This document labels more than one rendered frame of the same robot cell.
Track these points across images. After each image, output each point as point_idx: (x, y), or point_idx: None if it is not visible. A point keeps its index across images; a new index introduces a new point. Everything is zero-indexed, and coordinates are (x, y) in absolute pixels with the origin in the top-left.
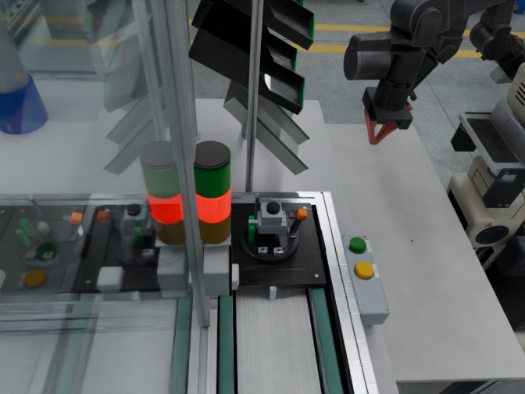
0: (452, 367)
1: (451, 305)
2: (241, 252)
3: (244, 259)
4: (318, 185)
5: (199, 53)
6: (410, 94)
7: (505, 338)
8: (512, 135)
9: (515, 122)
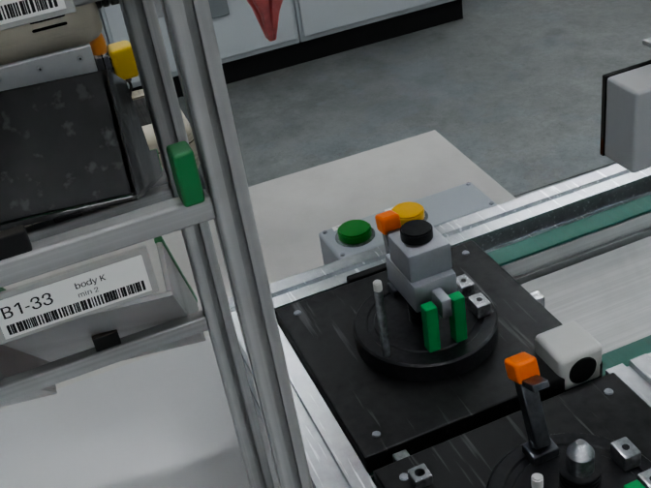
0: (475, 180)
1: (368, 194)
2: (490, 361)
3: (505, 349)
4: (137, 403)
5: (133, 162)
6: None
7: (393, 151)
8: (34, 81)
9: (13, 65)
